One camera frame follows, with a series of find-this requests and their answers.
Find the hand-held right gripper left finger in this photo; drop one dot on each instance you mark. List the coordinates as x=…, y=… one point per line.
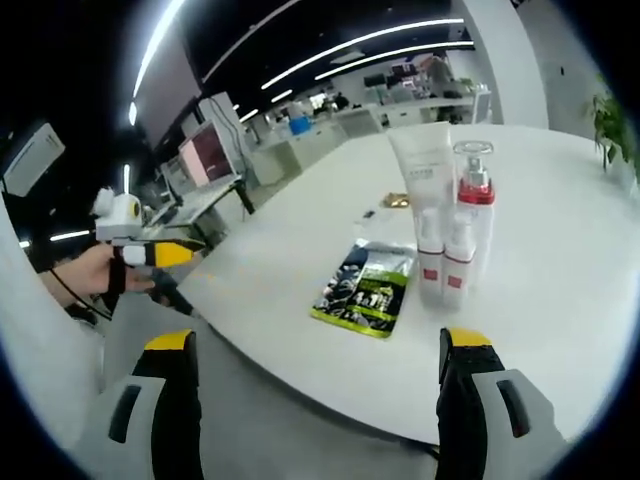
x=180, y=400

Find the white skincare cream tube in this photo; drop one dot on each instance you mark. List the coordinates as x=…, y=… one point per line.
x=422, y=165

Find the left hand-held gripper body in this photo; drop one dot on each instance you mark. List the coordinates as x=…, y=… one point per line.
x=117, y=217

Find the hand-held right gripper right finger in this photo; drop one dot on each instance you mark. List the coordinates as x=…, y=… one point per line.
x=460, y=400

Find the white desk with black legs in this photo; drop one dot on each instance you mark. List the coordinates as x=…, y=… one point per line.
x=200, y=205

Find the small red-label skincare bottle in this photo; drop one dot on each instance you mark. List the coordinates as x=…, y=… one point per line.
x=459, y=275
x=431, y=270

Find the blue storage box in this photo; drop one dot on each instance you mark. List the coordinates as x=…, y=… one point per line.
x=301, y=126

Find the green and black sachet packet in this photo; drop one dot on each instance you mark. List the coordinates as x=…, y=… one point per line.
x=365, y=290

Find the person's left hand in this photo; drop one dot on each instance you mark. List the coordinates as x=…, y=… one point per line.
x=92, y=275

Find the ceiling light strip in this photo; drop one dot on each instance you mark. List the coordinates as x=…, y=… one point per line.
x=395, y=57
x=155, y=45
x=360, y=45

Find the pink screen monitor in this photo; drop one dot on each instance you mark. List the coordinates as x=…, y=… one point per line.
x=210, y=155

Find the gold foil sachet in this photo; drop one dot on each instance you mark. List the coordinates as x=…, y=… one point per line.
x=396, y=200

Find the green potted plant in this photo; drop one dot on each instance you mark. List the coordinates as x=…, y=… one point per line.
x=612, y=125

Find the red-collared white skincare bottle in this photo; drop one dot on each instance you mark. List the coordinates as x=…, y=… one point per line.
x=480, y=230

